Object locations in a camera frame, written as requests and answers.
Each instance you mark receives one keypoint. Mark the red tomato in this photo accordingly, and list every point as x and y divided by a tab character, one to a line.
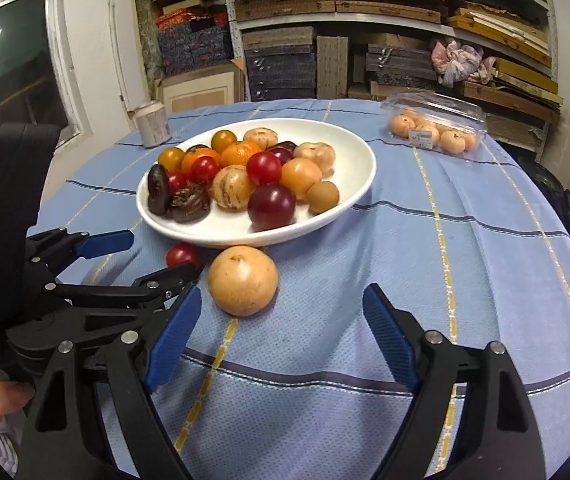
203	170

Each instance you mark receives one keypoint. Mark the dark red plum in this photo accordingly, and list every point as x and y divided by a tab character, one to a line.
271	206
282	154

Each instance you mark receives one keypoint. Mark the white metal shelf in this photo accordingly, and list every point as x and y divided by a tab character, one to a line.
510	39

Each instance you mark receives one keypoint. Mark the large dark mangosteen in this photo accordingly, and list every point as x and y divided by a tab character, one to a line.
190	204

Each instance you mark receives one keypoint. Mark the orange mandarin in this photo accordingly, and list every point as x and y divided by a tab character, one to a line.
239	153
191	156

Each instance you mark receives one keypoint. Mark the small dark mangosteen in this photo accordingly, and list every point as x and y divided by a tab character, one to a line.
287	145

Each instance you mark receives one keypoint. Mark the white drink can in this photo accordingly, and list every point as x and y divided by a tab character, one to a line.
152	122

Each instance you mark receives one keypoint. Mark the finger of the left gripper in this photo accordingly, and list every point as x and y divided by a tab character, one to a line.
58	248
161	285

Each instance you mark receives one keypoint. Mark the large yellow melon fruit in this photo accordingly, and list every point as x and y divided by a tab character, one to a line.
242	280

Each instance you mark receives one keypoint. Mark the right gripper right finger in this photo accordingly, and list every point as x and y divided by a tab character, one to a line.
497	437

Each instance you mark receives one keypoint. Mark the pale peach fruit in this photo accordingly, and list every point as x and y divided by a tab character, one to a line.
264	137

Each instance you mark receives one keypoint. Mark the yellow orange tomato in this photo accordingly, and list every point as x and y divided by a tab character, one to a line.
222	140

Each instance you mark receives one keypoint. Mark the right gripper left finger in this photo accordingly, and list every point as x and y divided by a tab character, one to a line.
65	437

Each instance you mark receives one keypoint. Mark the framed cardboard panel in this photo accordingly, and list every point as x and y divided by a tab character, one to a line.
217	84

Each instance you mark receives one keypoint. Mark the clear plastic fruit box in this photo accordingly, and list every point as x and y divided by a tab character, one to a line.
432	121

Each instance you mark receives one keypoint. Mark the blue checked tablecloth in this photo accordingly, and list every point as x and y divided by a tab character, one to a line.
468	245

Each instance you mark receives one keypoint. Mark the pink cloth bundle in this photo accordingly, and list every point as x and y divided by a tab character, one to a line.
455	62

